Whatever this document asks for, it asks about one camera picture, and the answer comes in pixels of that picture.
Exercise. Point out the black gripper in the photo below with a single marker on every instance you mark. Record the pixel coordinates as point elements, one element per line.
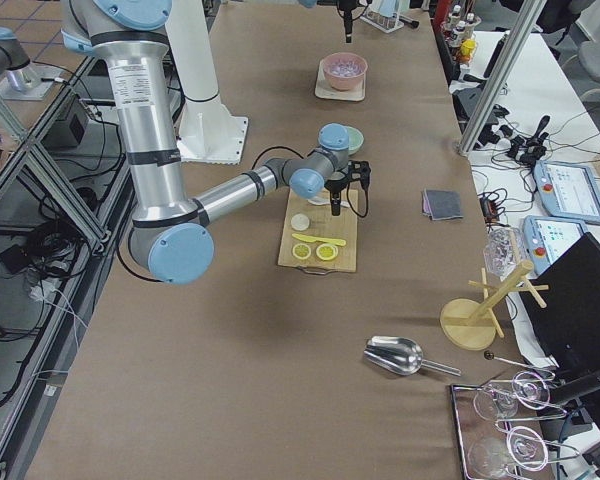
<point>334,187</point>

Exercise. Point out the white ceramic spoon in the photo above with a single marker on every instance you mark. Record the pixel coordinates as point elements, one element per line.
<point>321,201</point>

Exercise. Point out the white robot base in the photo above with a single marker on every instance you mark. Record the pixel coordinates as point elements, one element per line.
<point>207,131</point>

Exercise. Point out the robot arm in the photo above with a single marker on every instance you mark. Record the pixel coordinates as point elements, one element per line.
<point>348,10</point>
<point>163,79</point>

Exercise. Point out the mint green bowl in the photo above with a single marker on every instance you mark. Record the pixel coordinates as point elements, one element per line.
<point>356,139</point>

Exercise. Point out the pink bowl of ice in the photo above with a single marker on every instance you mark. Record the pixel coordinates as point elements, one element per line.
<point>344,70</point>

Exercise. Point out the metal ice scoop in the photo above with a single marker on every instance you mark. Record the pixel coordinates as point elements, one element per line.
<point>402,356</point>

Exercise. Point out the yellow plastic knife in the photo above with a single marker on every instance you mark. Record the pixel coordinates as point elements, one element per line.
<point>318,239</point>

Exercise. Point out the bamboo cutting board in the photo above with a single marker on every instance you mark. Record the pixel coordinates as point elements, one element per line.
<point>323,224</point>

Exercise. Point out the lemon slice stack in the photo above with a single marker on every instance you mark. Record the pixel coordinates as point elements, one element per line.
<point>301,251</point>

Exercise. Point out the grey folded cloth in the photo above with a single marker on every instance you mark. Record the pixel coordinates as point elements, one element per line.
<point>441,204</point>

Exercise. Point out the cream rabbit tray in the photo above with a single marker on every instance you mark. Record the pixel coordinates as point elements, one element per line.
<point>324,90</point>

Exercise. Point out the clear glass cup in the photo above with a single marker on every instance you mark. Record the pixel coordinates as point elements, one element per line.
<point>504,250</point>

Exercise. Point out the wooden cup tree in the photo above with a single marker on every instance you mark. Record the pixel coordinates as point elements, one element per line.
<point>473,326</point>

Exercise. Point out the teach pendant tablet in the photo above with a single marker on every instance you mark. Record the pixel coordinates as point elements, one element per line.
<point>548,238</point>
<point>568,191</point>

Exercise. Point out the black monitor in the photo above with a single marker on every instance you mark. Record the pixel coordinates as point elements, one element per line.
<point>568,327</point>

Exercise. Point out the glass rack tray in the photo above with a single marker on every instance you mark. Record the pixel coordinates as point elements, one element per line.
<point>497,428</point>

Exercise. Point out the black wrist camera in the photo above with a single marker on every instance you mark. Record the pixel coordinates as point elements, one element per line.
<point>360,171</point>

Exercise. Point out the aluminium frame post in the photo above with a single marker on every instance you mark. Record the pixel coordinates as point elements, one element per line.
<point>527,16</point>

